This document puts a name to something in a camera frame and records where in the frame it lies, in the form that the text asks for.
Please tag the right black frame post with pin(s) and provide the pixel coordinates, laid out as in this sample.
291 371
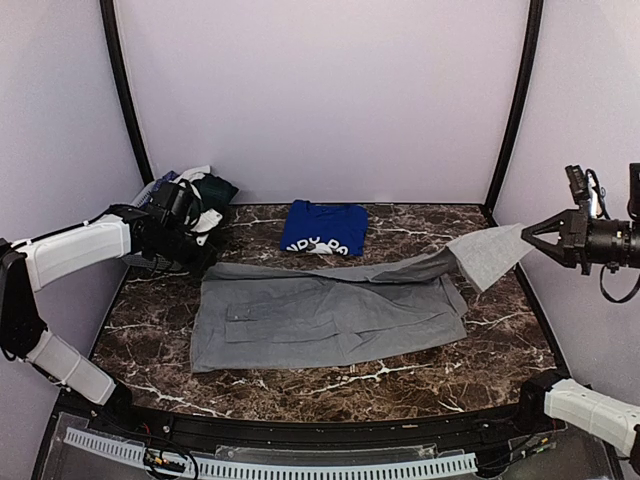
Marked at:
525 70

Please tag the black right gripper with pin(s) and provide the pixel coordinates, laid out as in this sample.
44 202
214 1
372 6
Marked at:
572 245

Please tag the grey plastic laundry basket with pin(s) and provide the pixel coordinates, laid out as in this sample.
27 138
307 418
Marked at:
156 247

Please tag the blue patterned garment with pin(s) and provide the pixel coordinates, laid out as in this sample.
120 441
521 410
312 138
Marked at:
167 178

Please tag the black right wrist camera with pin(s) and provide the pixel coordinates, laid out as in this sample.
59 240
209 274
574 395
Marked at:
587 192

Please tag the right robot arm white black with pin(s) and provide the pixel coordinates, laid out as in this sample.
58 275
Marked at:
611 244

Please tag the white slotted cable duct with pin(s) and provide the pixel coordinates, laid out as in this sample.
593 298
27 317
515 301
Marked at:
245 463

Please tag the dark garment under pile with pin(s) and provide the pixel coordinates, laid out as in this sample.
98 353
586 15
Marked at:
215 192

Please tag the blue printed t-shirt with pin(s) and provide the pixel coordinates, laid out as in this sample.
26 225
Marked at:
325 229

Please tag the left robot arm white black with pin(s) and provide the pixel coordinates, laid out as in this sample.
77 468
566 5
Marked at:
29 266

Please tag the dark green white garment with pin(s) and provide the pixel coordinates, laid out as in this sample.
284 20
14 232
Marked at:
193 174

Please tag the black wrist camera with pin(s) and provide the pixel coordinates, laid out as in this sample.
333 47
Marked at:
180 208
587 192

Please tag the grey button shirt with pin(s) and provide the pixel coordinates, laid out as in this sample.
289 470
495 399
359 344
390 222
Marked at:
256 317

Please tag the black frame post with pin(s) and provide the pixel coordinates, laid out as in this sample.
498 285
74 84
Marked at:
118 67
525 70

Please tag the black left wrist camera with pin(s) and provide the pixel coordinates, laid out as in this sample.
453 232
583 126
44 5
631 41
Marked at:
180 208

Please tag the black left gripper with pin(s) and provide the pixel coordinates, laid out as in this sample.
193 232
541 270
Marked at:
207 258

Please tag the left black frame post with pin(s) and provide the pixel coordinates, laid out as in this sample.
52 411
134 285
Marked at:
118 67

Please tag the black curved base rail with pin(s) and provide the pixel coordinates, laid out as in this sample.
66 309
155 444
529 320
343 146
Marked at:
487 432

